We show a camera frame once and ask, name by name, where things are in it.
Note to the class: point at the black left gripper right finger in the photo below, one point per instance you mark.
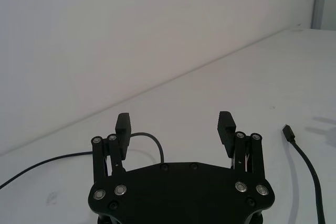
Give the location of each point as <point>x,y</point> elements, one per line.
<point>225,132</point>

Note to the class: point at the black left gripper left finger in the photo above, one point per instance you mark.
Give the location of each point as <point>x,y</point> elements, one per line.
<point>123,132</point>

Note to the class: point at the white table cloth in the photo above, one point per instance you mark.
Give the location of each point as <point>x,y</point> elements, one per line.
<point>236,82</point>

